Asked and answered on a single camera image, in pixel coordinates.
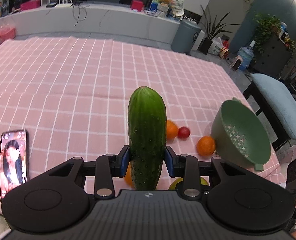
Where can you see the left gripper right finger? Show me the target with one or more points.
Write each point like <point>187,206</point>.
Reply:
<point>186,167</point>

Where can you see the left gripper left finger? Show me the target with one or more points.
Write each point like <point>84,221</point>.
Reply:
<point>107,167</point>

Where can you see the yellow green pear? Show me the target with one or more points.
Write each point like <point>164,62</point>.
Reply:
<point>178,180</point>

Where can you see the orange tangerine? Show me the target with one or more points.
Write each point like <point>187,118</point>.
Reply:
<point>171,130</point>
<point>127,177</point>
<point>206,146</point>

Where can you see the red tomato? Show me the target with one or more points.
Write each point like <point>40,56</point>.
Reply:
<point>183,133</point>

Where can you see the green cucumber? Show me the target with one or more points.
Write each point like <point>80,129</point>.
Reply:
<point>147,137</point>

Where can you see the green colander bowl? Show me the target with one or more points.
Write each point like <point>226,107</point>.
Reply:
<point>240,137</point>

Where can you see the pink checked tablecloth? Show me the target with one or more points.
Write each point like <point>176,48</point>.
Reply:
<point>72,95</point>

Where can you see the smartphone with lit screen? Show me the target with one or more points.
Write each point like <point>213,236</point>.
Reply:
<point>13,160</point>

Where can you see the chair with blue cushion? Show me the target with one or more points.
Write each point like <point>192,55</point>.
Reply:
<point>277,104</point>

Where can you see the white plastic bag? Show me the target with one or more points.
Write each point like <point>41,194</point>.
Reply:
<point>216,46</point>

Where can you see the blue water jug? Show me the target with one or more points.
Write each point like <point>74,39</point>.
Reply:
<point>247,54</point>

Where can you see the grey trash bin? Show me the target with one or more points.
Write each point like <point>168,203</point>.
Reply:
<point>185,37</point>

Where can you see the dark cabinet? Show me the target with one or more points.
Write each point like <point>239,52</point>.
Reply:
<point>273,60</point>

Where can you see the potted long-leaf plant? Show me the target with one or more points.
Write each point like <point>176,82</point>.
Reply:
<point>212,28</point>

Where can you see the white TV console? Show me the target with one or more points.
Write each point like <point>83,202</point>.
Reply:
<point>93,18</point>

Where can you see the teddy bear gift set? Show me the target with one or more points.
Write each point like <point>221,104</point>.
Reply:
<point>172,9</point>

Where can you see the leafy green plant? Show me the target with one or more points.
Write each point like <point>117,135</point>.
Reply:
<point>266,27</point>

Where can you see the red box on console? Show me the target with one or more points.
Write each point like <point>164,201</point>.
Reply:
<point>137,5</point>

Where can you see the pink storage basket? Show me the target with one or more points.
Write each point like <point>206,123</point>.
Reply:
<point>7,32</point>

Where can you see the pink box on console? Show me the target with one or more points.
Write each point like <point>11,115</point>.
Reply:
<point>32,4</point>

